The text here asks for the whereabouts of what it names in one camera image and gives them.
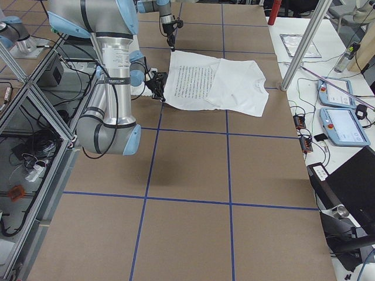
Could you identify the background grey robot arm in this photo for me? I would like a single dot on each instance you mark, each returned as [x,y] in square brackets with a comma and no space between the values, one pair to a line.
[17,40]

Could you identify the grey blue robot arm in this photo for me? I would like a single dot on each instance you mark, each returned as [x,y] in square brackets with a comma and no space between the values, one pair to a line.
[163,7]
[106,126]

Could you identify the black relay module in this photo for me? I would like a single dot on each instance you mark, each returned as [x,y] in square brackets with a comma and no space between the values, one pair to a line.
[306,144]
[299,122]

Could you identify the blue teach pendant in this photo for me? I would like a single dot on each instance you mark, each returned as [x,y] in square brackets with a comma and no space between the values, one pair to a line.
[332,97]
[342,127]

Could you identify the orange object under frame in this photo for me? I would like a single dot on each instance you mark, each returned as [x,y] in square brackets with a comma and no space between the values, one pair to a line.
[16,192]

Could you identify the lower blue teach pendant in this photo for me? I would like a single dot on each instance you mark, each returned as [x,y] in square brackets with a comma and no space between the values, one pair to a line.
[342,127]

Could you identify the black relay module lower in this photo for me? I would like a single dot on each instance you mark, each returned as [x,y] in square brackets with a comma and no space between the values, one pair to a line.
[306,144]

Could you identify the black relay module upper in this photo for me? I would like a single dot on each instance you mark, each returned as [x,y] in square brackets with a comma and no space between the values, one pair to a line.
[299,122]

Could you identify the white long-sleeve printed shirt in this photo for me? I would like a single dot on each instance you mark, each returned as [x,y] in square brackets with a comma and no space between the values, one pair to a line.
[197,82]

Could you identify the white power strip on floor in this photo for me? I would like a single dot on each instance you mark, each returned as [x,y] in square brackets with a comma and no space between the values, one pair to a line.
[34,174]

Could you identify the upper blue teach pendant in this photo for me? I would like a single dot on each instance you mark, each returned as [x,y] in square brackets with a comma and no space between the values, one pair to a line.
[332,97]

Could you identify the black laptop computer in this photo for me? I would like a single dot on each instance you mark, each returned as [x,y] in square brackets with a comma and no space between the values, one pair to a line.
[351,184]

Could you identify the red fire extinguisher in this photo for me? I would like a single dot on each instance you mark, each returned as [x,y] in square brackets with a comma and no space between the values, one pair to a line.
[274,11]

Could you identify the grey aluminium frame post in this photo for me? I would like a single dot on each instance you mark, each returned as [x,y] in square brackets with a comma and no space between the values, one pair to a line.
[311,29]

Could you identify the silver foil tray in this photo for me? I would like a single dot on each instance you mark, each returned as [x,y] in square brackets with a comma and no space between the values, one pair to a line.
[291,43]

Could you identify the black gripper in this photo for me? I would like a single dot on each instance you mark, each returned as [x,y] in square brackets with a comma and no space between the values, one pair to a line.
[168,29]
[153,85]

